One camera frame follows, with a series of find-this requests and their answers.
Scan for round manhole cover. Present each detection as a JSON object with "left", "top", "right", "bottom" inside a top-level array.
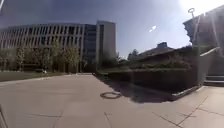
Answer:
[{"left": 99, "top": 91, "right": 123, "bottom": 100}]

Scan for low building with sloped roof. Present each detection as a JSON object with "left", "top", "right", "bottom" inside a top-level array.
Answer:
[{"left": 128, "top": 41, "right": 175, "bottom": 62}]

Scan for bushes on planter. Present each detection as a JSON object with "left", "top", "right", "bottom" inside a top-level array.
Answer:
[{"left": 99, "top": 44, "right": 216, "bottom": 73}]

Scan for grey concrete slab pavement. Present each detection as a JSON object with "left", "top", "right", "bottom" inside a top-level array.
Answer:
[{"left": 0, "top": 73, "right": 224, "bottom": 128}]

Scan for large curved glass building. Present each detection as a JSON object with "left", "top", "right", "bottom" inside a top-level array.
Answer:
[{"left": 0, "top": 20, "right": 117, "bottom": 73}]

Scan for row of trees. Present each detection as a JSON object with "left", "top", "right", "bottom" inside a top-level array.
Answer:
[{"left": 0, "top": 44, "right": 82, "bottom": 74}]

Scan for green lawn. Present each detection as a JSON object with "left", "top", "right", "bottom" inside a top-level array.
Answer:
[{"left": 0, "top": 70, "right": 69, "bottom": 83}]

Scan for dark building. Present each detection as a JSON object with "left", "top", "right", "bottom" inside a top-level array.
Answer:
[{"left": 182, "top": 4, "right": 224, "bottom": 76}]

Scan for concrete steps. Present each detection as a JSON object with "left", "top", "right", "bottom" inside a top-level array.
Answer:
[{"left": 203, "top": 74, "right": 224, "bottom": 88}]

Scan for dark concrete planter wall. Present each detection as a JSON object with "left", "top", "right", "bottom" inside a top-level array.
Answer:
[{"left": 95, "top": 46, "right": 222, "bottom": 101}]

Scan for lamp post with ring top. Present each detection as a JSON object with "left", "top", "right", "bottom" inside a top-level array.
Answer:
[{"left": 187, "top": 7, "right": 203, "bottom": 86}]

